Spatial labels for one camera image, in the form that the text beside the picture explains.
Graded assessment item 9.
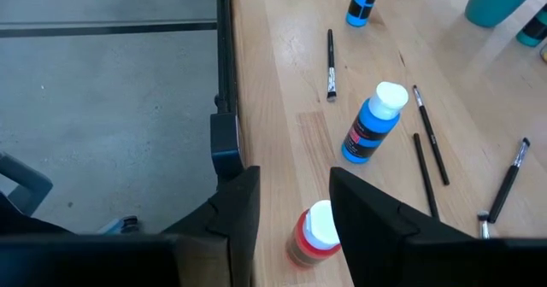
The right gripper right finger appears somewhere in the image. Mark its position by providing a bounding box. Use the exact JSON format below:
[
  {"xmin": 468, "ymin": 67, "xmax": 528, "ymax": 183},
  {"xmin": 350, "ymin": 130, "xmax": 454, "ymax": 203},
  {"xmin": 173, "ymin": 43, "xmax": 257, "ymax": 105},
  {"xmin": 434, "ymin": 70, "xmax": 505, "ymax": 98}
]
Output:
[{"xmin": 328, "ymin": 167, "xmax": 547, "ymax": 287}]

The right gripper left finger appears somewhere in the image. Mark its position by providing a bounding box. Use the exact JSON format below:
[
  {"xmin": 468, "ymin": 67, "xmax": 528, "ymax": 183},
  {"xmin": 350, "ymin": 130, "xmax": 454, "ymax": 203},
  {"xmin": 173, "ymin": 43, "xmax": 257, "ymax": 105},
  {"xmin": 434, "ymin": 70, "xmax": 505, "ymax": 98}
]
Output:
[{"xmin": 0, "ymin": 166, "xmax": 262, "ymax": 287}]

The thin black paint brush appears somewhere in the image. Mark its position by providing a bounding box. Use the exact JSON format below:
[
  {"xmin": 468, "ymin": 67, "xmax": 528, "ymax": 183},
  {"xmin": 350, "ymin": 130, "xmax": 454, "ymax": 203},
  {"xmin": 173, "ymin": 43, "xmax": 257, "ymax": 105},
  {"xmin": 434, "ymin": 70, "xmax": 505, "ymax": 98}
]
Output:
[
  {"xmin": 476, "ymin": 209, "xmax": 491, "ymax": 240},
  {"xmin": 412, "ymin": 132, "xmax": 442, "ymax": 221},
  {"xmin": 486, "ymin": 137, "xmax": 532, "ymax": 226},
  {"xmin": 411, "ymin": 85, "xmax": 451, "ymax": 187}
]

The small blue paint bottle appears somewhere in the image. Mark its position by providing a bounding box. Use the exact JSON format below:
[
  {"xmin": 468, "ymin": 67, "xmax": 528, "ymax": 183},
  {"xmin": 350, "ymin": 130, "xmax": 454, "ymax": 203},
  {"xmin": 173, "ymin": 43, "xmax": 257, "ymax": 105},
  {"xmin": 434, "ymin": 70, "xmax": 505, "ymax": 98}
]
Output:
[{"xmin": 344, "ymin": 0, "xmax": 385, "ymax": 28}]

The small teal green paint bottle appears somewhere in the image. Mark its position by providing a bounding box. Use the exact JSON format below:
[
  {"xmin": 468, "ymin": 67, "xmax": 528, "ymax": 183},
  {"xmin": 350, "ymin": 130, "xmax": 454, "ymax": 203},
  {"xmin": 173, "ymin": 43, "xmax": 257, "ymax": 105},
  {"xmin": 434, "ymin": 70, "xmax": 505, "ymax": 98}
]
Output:
[{"xmin": 515, "ymin": 3, "xmax": 547, "ymax": 49}]

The small orange red paint bottle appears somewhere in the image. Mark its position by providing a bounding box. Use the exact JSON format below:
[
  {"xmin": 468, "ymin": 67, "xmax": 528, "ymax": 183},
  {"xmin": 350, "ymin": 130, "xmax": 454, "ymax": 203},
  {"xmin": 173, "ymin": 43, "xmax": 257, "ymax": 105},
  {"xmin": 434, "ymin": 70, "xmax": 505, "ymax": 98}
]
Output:
[{"xmin": 285, "ymin": 199, "xmax": 342, "ymax": 271}]

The cerulean blue C825 paint bottle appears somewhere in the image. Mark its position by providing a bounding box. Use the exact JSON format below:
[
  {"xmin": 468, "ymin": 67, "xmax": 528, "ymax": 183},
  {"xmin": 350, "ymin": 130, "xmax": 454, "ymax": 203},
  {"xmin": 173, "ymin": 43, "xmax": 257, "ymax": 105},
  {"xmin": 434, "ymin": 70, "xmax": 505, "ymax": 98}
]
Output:
[{"xmin": 340, "ymin": 80, "xmax": 410, "ymax": 165}]

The black grey office chair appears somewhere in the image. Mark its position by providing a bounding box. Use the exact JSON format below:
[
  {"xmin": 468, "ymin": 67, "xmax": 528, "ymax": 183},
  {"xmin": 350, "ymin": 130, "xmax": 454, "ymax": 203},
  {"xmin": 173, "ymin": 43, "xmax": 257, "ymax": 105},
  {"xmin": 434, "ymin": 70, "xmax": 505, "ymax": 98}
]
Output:
[{"xmin": 0, "ymin": 151, "xmax": 72, "ymax": 237}]

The teal plastic cup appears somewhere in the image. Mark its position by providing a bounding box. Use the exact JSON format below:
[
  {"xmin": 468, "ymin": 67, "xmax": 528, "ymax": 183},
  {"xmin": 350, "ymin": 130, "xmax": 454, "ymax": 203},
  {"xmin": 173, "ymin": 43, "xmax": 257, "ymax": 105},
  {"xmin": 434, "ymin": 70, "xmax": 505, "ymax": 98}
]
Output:
[{"xmin": 463, "ymin": 0, "xmax": 547, "ymax": 29}]

